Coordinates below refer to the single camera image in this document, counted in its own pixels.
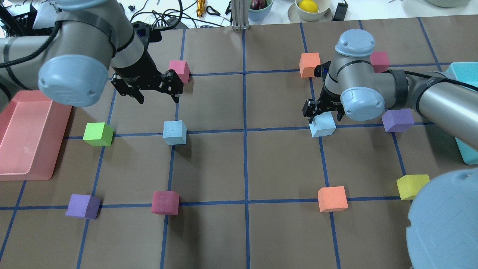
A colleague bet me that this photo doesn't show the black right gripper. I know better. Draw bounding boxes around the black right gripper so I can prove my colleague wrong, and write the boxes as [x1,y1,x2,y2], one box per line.
[303,62,345,124]

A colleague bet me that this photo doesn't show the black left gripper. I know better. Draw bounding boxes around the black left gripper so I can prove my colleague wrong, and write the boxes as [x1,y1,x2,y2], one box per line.
[111,56,184,105]

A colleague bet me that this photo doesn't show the light blue block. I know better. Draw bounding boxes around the light blue block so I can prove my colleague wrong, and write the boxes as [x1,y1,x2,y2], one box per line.
[162,120,187,145]
[309,112,336,137]

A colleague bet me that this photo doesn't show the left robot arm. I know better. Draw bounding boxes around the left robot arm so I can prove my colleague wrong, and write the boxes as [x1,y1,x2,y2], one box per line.
[1,0,184,110]

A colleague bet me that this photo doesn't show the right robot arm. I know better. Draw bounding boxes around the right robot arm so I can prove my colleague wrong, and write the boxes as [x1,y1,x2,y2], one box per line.
[302,29,478,269]

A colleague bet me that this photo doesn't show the pink block left far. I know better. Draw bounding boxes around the pink block left far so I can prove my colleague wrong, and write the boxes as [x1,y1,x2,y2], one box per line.
[168,60,190,84]

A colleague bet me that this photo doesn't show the orange block far side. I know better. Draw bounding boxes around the orange block far side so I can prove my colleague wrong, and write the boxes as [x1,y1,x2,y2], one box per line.
[299,52,321,78]

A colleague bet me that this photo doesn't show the green block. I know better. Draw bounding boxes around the green block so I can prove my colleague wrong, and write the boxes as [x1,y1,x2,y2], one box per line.
[83,122,114,147]

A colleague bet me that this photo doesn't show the pink block right far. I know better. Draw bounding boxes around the pink block right far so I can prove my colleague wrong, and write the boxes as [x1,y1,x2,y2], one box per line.
[369,51,390,73]

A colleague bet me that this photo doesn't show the purple block right side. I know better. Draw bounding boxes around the purple block right side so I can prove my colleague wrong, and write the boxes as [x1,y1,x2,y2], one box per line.
[381,108,415,133]

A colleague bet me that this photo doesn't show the purple block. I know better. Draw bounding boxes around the purple block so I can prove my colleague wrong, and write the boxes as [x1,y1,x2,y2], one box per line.
[381,108,415,133]
[65,194,101,220]

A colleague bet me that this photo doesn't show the orange block near base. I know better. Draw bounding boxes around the orange block near base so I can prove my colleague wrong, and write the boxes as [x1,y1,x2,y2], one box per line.
[317,186,348,213]

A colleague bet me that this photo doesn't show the yellow screwdriver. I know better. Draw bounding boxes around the yellow screwdriver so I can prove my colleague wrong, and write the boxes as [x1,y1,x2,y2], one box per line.
[196,0,206,18]

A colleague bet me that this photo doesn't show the scissors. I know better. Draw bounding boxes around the scissors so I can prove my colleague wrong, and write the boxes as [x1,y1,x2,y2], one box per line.
[205,6,232,17]

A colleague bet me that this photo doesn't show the black power adapter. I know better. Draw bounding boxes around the black power adapter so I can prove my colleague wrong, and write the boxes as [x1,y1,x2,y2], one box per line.
[332,1,348,21]

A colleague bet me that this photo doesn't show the beige bowl with lemon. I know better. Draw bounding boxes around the beige bowl with lemon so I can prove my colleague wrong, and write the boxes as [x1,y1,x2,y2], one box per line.
[294,0,332,22]

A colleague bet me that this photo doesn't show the yellow lemon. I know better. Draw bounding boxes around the yellow lemon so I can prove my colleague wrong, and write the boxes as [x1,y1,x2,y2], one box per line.
[297,0,319,13]

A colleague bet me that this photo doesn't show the yellow block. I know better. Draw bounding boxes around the yellow block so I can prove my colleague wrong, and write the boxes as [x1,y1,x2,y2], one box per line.
[396,175,430,200]

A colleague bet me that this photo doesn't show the pink block near base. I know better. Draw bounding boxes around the pink block near base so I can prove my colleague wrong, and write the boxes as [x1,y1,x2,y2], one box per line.
[150,191,180,216]

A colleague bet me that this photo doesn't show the blue bowl with fruit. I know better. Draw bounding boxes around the blue bowl with fruit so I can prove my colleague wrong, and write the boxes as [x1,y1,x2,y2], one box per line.
[246,0,274,21]

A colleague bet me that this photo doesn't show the pink plastic tray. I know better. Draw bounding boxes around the pink plastic tray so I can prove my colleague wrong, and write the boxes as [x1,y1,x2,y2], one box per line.
[0,90,72,182]

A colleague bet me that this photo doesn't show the purple block left side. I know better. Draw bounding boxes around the purple block left side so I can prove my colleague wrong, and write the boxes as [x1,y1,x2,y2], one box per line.
[65,194,101,220]

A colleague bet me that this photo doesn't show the turquoise plastic tray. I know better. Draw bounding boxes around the turquoise plastic tray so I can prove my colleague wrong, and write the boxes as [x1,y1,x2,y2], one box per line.
[445,61,478,165]

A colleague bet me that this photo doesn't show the aluminium frame post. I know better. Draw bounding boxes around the aluminium frame post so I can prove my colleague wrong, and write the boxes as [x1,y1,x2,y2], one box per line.
[231,0,250,31]

